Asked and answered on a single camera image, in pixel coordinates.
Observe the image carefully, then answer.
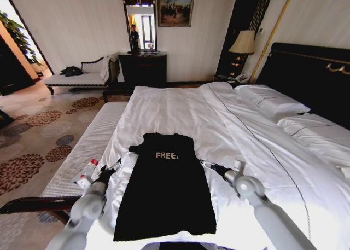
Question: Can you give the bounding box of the white upholstered bed bench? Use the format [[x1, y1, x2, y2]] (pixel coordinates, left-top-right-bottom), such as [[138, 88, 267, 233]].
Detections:
[[0, 101, 129, 225]]

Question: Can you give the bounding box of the clear plastic bottle red cap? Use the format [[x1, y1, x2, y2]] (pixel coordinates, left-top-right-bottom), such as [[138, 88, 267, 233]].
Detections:
[[84, 158, 100, 179]]

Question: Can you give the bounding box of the clear plastic bottle red label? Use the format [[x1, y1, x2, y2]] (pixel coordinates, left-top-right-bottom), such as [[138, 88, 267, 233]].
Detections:
[[72, 171, 94, 187]]

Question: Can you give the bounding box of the white duvet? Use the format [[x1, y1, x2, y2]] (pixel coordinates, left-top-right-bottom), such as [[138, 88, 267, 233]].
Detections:
[[89, 82, 350, 250]]

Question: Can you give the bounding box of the black T-shirt with FREE print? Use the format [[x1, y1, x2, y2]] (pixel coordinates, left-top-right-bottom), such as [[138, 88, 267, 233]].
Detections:
[[113, 132, 218, 242]]

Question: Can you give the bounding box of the white robot front shell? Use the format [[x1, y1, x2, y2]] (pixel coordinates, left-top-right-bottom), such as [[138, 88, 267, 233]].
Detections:
[[141, 242, 221, 250]]

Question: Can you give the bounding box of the white pillow with dark piping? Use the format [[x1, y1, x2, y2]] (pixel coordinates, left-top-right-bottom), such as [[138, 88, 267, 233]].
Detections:
[[276, 113, 350, 168], [234, 83, 312, 124]]

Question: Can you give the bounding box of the dark nightstand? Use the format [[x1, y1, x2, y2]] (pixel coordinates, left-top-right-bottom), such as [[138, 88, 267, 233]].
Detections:
[[213, 73, 251, 84]]

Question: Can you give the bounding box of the white telephone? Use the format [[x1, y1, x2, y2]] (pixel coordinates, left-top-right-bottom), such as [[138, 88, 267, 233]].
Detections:
[[234, 73, 251, 84]]

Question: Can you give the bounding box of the white cloth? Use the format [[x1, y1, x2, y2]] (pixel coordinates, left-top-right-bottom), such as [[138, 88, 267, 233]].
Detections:
[[99, 56, 113, 82]]

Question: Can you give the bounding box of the dark wooden dresser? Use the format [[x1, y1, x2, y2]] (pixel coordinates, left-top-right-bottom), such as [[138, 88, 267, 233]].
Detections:
[[118, 51, 168, 90]]

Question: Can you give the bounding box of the black bag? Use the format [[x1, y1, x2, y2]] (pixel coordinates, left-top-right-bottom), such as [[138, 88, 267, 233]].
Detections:
[[60, 66, 83, 78]]

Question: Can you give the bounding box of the table lamp with cream shade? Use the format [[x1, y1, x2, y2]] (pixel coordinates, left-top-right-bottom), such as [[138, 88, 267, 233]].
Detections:
[[227, 30, 256, 76]]

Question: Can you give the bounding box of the person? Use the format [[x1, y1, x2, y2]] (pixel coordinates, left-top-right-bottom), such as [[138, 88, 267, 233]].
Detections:
[[130, 24, 141, 50]]

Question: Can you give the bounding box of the dark headboard with gold trim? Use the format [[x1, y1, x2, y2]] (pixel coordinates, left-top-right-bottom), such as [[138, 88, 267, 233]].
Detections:
[[255, 42, 350, 130]]

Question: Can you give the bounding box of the dark wooden cabinet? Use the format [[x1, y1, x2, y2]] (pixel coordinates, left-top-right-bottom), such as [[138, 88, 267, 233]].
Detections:
[[0, 36, 37, 96]]

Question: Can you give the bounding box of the dark framed mirror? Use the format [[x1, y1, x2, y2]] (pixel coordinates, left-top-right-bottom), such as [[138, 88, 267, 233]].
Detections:
[[120, 0, 159, 54]]

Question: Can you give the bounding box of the gold pole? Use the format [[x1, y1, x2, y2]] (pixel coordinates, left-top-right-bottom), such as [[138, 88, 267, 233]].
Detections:
[[249, 0, 298, 84]]

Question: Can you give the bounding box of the green potted plant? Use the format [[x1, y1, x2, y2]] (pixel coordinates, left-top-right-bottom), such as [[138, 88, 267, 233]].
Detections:
[[0, 11, 42, 68]]

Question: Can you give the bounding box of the gold framed painting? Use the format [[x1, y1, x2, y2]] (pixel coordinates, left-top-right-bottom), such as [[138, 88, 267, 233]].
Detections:
[[156, 0, 196, 27]]

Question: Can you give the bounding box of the white chaise longue dark frame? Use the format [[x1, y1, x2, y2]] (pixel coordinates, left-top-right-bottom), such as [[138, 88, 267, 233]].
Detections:
[[43, 55, 114, 103]]

